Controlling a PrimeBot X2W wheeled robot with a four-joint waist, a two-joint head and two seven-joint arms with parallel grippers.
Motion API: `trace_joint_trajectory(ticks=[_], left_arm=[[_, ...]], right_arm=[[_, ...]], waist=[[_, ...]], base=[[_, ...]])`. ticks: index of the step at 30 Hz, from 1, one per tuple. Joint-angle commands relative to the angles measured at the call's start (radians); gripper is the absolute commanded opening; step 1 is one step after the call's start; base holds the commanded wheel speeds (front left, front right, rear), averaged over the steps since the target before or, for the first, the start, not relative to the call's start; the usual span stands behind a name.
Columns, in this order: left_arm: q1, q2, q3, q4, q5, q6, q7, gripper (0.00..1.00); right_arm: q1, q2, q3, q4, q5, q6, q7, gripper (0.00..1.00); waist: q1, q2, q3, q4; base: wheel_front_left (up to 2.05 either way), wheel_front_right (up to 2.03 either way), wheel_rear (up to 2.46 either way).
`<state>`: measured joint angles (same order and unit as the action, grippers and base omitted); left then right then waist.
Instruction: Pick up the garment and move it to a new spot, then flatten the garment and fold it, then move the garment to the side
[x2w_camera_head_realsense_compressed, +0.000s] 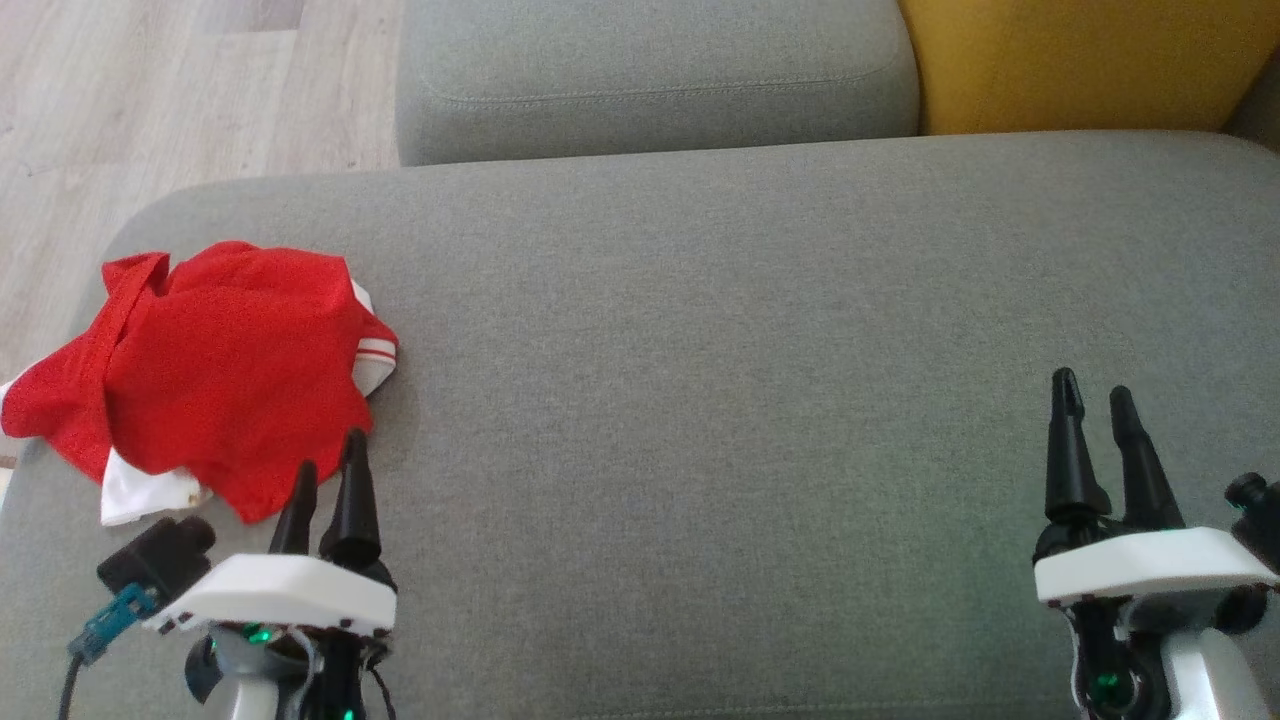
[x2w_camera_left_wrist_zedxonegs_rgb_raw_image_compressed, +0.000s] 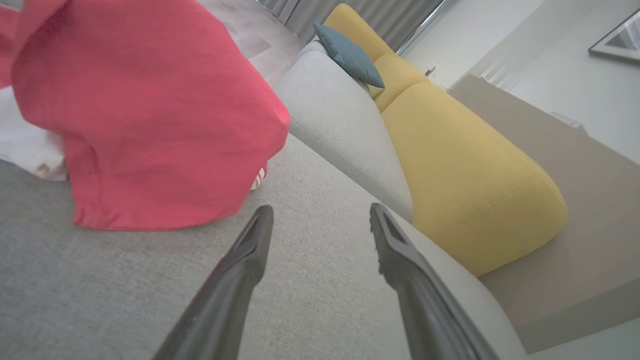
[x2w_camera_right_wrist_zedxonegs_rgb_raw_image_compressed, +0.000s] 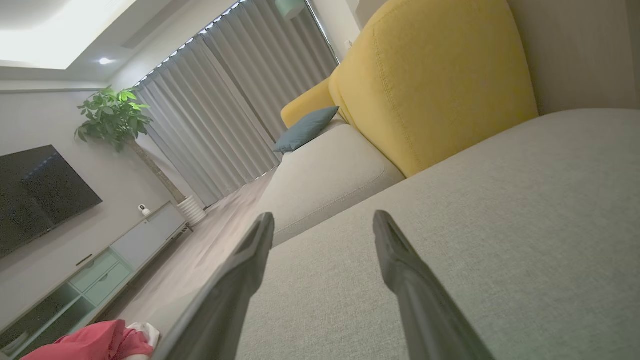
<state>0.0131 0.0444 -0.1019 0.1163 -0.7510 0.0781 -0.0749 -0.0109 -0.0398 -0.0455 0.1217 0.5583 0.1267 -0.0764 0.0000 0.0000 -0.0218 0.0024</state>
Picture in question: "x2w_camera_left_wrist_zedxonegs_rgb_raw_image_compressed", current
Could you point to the small yellow sofa backrest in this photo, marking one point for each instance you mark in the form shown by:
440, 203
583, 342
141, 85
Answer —
395, 75

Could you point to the blue throw cushion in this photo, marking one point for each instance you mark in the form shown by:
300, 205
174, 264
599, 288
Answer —
350, 55

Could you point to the large yellow sofa backrest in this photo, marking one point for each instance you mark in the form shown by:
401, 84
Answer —
465, 175

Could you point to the red shorts with white band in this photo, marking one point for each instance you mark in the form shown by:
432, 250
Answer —
25, 145

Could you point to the beige wooden partition wall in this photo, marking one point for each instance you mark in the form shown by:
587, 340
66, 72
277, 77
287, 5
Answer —
590, 225

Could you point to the grey sofa seat cushion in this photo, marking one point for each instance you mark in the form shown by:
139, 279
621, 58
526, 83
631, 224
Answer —
340, 120

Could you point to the white slatted rack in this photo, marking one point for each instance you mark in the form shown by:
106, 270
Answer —
497, 74

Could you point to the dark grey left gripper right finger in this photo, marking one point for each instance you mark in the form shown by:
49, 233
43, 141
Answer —
425, 300

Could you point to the white wall socket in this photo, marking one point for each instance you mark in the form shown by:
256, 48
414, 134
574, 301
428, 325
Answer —
430, 70

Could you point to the black framed picture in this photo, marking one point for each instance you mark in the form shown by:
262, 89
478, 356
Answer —
620, 42

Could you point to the grey curtain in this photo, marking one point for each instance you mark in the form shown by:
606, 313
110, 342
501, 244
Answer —
390, 17

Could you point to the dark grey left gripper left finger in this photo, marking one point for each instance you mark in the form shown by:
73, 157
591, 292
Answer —
225, 300

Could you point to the grey fabric sofa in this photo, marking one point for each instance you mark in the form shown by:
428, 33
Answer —
125, 280

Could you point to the red garment with striped trim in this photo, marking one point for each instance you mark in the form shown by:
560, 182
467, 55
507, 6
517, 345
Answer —
150, 110

